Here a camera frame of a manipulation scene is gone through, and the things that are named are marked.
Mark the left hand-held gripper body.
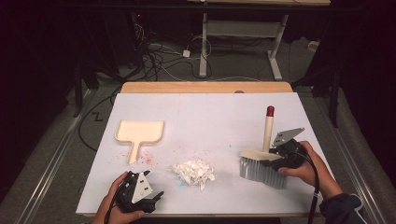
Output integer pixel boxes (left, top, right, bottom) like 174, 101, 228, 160
116, 170, 157, 214

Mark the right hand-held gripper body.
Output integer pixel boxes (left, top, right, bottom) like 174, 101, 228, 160
270, 127, 308, 171

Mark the cream hand brush red tip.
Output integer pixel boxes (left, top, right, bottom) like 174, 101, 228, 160
238, 105, 289, 189

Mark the cream plastic dustpan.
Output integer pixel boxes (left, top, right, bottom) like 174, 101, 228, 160
114, 119, 165, 165

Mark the pile of white paper scraps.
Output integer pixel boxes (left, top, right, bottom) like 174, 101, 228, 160
172, 158, 217, 191

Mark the person's right hand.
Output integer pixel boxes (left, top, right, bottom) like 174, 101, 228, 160
278, 140, 331, 188

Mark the person's left hand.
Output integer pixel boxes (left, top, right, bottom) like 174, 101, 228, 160
92, 171, 146, 224

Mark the black metal stand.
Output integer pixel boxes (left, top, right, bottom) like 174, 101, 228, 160
291, 62, 341, 129
72, 60, 101, 119

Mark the person's dark right sleeve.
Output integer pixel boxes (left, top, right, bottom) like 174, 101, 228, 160
318, 192, 369, 224

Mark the white table mat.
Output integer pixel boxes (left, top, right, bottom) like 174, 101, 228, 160
76, 92, 349, 216

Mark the wooden table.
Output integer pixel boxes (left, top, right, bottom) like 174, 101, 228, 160
83, 81, 318, 218

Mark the light wooden desk top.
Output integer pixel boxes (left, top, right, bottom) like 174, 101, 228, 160
186, 0, 332, 7

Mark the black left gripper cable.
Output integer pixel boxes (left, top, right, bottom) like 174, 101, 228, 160
104, 183, 125, 224

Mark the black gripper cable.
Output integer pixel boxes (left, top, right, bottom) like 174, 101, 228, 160
295, 149, 321, 224
104, 183, 125, 224

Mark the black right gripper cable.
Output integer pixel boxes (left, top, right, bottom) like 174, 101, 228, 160
295, 149, 321, 224

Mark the metal floor rail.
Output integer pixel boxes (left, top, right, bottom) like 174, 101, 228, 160
312, 94, 391, 224
13, 89, 96, 224

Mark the black floor cable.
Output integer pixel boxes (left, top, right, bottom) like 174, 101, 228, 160
78, 88, 122, 153

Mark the tangle of floor cables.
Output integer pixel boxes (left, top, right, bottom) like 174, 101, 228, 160
134, 22, 214, 82

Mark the white metal desk frame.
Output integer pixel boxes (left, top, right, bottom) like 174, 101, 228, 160
198, 12, 290, 81

